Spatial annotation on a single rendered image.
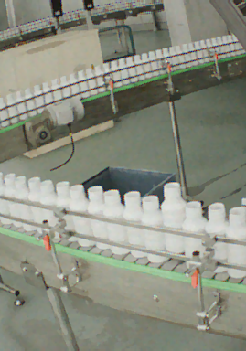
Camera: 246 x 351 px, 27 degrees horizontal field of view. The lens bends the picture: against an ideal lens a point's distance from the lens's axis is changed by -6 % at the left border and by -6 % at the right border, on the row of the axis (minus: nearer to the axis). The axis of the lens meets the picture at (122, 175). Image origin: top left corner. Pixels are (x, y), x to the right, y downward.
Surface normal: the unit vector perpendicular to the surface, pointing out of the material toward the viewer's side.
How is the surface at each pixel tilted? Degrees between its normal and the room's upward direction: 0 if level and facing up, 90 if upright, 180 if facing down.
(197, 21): 89
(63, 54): 90
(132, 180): 90
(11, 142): 90
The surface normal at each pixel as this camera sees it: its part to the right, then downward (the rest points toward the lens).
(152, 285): -0.59, 0.40
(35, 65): 0.57, 0.22
